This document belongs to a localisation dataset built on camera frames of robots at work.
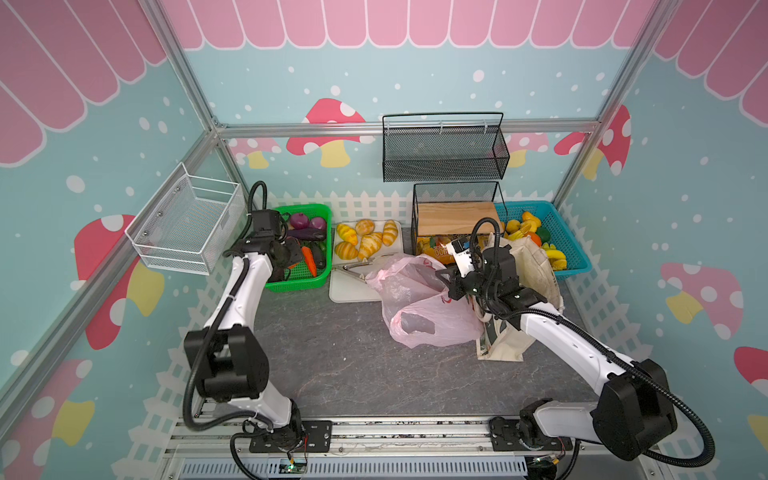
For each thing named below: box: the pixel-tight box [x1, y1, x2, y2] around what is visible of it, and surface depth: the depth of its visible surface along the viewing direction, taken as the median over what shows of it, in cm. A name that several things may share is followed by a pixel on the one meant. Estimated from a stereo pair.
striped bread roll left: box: [336, 224, 358, 245], surface depth 118 cm
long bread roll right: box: [382, 219, 398, 247], surface depth 118 cm
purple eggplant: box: [287, 228, 326, 241], surface depth 113 cm
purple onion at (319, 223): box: [311, 217, 327, 231], surface depth 116 cm
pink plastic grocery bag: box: [365, 254, 485, 347], surface depth 77 cm
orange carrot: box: [302, 246, 317, 277], surface depth 110 cm
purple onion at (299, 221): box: [290, 213, 309, 230], surface depth 115 cm
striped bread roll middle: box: [358, 232, 383, 261], surface depth 113 cm
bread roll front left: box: [334, 241, 359, 260], surface depth 111 cm
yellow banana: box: [542, 242, 567, 271], surface depth 105 cm
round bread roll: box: [355, 219, 375, 236], surface depth 119 cm
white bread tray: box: [329, 220, 404, 303], surface depth 107 cm
